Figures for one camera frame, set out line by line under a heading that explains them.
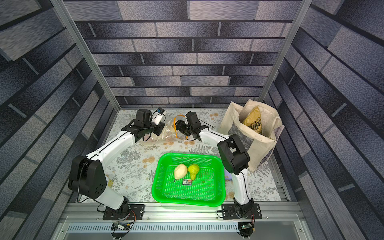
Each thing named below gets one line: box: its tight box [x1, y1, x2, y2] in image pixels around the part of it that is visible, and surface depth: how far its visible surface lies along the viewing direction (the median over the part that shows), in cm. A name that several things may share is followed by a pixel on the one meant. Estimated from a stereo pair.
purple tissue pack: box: [225, 169, 233, 182], surface depth 81 cm
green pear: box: [188, 164, 199, 181], surface depth 83 cm
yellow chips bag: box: [242, 105, 262, 134], surface depth 85 cm
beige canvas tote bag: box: [217, 99, 285, 172], surface depth 83 cm
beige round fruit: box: [174, 163, 188, 183], surface depth 83 cm
